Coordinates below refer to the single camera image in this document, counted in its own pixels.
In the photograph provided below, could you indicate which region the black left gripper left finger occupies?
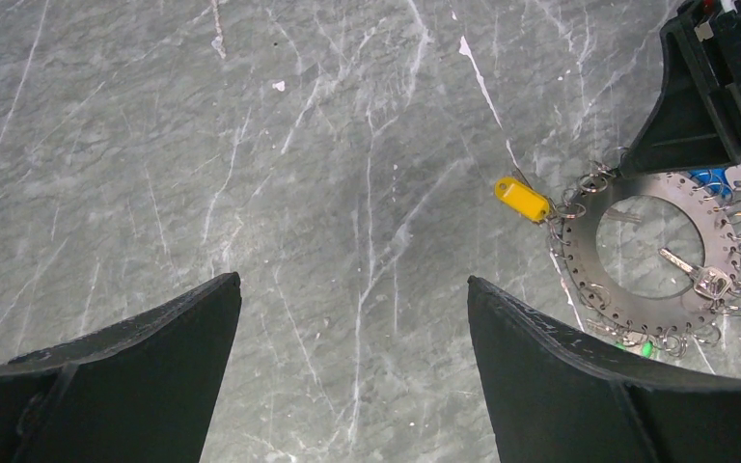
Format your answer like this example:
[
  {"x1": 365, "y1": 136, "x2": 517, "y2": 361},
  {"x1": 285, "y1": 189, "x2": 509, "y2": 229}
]
[{"x1": 0, "y1": 273, "x2": 242, "y2": 462}]

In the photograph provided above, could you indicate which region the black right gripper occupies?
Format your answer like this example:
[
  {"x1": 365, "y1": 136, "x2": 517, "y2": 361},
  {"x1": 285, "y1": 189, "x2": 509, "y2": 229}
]
[{"x1": 617, "y1": 1, "x2": 741, "y2": 177}]

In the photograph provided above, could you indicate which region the round metal key organizer disc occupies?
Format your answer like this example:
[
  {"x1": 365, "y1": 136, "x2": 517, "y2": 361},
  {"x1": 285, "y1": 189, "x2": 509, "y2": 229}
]
[{"x1": 546, "y1": 161, "x2": 741, "y2": 358}]

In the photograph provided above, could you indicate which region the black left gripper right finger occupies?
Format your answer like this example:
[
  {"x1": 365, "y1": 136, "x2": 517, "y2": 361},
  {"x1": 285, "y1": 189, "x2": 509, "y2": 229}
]
[{"x1": 467, "y1": 276, "x2": 741, "y2": 462}]

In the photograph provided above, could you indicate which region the yellow key tag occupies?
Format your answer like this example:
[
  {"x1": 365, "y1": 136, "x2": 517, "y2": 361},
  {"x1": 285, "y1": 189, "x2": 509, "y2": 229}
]
[{"x1": 494, "y1": 177, "x2": 552, "y2": 223}]

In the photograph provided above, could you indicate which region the green key tag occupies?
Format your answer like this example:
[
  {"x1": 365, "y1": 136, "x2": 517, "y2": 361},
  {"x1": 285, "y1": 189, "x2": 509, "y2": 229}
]
[{"x1": 615, "y1": 340, "x2": 655, "y2": 359}]

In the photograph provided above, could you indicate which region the silver key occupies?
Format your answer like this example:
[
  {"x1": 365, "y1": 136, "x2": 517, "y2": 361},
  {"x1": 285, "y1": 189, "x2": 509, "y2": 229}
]
[{"x1": 658, "y1": 248, "x2": 733, "y2": 301}]

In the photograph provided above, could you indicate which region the blue key tag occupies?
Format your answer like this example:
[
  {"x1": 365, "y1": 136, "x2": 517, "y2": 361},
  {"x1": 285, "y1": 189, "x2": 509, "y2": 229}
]
[{"x1": 688, "y1": 168, "x2": 732, "y2": 201}]

